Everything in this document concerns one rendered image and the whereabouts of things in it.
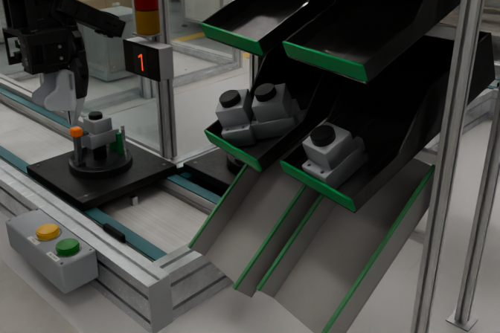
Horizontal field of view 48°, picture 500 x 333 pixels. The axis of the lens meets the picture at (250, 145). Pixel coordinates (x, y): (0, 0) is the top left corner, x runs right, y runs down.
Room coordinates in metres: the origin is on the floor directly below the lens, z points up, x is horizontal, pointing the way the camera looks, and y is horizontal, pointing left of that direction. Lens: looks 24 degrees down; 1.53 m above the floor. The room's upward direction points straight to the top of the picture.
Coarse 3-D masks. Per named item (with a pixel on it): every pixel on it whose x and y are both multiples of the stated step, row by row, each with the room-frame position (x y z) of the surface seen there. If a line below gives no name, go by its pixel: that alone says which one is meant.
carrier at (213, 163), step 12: (204, 156) 1.18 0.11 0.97; (216, 156) 1.18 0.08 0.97; (228, 156) 1.14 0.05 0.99; (192, 168) 1.13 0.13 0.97; (204, 168) 1.12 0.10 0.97; (216, 168) 1.12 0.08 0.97; (228, 168) 1.12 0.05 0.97; (240, 168) 1.09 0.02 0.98; (204, 180) 1.10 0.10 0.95; (216, 180) 1.07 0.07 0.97; (228, 180) 1.06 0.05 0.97
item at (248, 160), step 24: (264, 72) 0.84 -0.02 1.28; (288, 72) 0.86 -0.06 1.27; (312, 72) 0.86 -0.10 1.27; (312, 96) 0.73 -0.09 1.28; (336, 96) 0.75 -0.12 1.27; (216, 120) 0.79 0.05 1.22; (312, 120) 0.73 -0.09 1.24; (216, 144) 0.76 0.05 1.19; (264, 144) 0.73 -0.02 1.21; (288, 144) 0.70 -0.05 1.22; (264, 168) 0.68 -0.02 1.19
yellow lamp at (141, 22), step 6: (138, 12) 1.16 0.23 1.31; (144, 12) 1.16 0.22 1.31; (150, 12) 1.16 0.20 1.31; (156, 12) 1.17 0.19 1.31; (138, 18) 1.16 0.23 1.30; (144, 18) 1.16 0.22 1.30; (150, 18) 1.16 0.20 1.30; (156, 18) 1.17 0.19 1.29; (138, 24) 1.16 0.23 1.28; (144, 24) 1.16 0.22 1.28; (150, 24) 1.16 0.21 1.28; (156, 24) 1.17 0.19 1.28; (138, 30) 1.17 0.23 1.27; (144, 30) 1.16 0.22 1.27; (150, 30) 1.16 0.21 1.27; (156, 30) 1.17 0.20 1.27
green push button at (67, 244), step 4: (64, 240) 0.83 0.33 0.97; (68, 240) 0.83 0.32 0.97; (72, 240) 0.83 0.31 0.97; (76, 240) 0.83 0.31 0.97; (60, 244) 0.82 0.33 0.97; (64, 244) 0.82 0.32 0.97; (68, 244) 0.82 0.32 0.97; (72, 244) 0.82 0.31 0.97; (76, 244) 0.82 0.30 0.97; (56, 248) 0.81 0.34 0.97; (60, 248) 0.81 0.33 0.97; (64, 248) 0.81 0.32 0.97; (68, 248) 0.81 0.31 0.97; (72, 248) 0.81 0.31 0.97; (76, 248) 0.81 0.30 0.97; (60, 252) 0.80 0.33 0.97; (64, 252) 0.80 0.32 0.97; (68, 252) 0.80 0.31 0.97; (72, 252) 0.81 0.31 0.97
